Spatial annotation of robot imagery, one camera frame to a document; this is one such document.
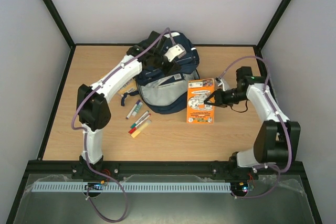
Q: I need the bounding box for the black right corner post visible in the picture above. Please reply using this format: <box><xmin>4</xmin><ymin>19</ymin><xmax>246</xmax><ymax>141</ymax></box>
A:
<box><xmin>257</xmin><ymin>0</ymin><xmax>309</xmax><ymax>49</ymax></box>

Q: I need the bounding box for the navy blue student backpack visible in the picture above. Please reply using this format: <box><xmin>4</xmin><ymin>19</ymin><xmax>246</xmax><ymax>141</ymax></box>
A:
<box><xmin>121</xmin><ymin>31</ymin><xmax>200</xmax><ymax>114</ymax></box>

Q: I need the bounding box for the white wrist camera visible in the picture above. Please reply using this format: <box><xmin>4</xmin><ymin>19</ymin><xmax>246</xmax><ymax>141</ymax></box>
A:
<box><xmin>164</xmin><ymin>44</ymin><xmax>186</xmax><ymax>62</ymax></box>
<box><xmin>215</xmin><ymin>77</ymin><xmax>230</xmax><ymax>91</ymax></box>

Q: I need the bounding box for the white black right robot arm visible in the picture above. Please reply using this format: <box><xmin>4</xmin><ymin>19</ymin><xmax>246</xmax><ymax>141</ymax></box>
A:
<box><xmin>204</xmin><ymin>66</ymin><xmax>301</xmax><ymax>178</ymax></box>

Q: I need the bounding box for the red cap white marker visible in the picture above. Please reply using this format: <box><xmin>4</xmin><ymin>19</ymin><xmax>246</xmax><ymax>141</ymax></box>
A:
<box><xmin>128</xmin><ymin>121</ymin><xmax>147</xmax><ymax>134</ymax></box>

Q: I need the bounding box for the yellow picture card booklet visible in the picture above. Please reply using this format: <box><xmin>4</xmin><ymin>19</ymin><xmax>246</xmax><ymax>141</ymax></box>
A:
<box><xmin>117</xmin><ymin>78</ymin><xmax>138</xmax><ymax>96</ymax></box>

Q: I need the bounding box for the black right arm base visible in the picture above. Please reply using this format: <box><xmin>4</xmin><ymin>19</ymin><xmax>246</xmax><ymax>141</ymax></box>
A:
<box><xmin>209</xmin><ymin>155</ymin><xmax>259</xmax><ymax>198</ymax></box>

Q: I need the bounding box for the green white glue stick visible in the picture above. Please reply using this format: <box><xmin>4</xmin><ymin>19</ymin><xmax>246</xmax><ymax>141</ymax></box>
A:
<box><xmin>131</xmin><ymin>102</ymin><xmax>143</xmax><ymax>116</ymax></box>

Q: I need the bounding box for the black corner post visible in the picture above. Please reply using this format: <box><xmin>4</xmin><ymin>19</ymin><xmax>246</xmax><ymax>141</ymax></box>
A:
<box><xmin>42</xmin><ymin>0</ymin><xmax>75</xmax><ymax>49</ymax></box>
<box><xmin>257</xmin><ymin>0</ymin><xmax>309</xmax><ymax>49</ymax></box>

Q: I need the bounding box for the black left corner post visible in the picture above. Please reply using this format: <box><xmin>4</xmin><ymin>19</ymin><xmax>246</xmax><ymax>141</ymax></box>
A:
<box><xmin>42</xmin><ymin>0</ymin><xmax>75</xmax><ymax>49</ymax></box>

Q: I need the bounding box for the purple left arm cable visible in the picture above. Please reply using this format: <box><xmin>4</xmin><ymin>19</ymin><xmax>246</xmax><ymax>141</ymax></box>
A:
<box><xmin>71</xmin><ymin>27</ymin><xmax>179</xmax><ymax>221</ymax></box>

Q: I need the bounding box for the green cap white marker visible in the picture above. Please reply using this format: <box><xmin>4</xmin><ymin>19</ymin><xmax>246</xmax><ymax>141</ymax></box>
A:
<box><xmin>131</xmin><ymin>113</ymin><xmax>151</xmax><ymax>128</ymax></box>

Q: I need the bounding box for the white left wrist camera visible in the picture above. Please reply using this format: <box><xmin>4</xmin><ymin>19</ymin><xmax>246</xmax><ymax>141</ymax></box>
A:
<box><xmin>164</xmin><ymin>44</ymin><xmax>186</xmax><ymax>62</ymax></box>

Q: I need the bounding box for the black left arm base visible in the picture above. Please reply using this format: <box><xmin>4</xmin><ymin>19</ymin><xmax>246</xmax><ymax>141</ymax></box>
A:
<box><xmin>70</xmin><ymin>156</ymin><xmax>123</xmax><ymax>194</ymax></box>

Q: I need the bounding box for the black aluminium frame rail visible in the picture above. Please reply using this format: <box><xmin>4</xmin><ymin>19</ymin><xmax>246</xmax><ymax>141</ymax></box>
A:
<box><xmin>26</xmin><ymin>159</ymin><xmax>305</xmax><ymax>179</ymax></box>

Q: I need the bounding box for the orange comic book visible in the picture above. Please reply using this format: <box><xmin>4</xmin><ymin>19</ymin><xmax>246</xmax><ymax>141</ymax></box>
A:
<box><xmin>186</xmin><ymin>78</ymin><xmax>215</xmax><ymax>124</ymax></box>

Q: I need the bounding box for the yellow highlighter pen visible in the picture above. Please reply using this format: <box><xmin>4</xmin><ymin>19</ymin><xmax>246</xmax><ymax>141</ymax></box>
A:
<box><xmin>131</xmin><ymin>120</ymin><xmax>152</xmax><ymax>138</ymax></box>

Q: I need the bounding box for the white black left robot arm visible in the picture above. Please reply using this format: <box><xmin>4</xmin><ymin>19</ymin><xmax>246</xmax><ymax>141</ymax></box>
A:
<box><xmin>71</xmin><ymin>28</ymin><xmax>184</xmax><ymax>167</ymax></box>

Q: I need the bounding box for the purple cap white marker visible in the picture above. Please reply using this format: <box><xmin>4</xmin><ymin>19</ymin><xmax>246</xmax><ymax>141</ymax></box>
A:
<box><xmin>125</xmin><ymin>100</ymin><xmax>140</xmax><ymax>119</ymax></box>

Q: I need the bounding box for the light blue slotted cable duct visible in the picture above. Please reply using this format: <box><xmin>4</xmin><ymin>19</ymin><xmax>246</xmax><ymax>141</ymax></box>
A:
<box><xmin>31</xmin><ymin>182</ymin><xmax>232</xmax><ymax>193</ymax></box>

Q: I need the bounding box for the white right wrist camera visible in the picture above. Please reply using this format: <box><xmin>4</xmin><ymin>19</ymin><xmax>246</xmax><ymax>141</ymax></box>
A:
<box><xmin>215</xmin><ymin>77</ymin><xmax>230</xmax><ymax>91</ymax></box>

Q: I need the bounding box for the dark blue hardcover book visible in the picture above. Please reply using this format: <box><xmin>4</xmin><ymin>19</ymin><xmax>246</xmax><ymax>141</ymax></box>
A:
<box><xmin>157</xmin><ymin>73</ymin><xmax>184</xmax><ymax>88</ymax></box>

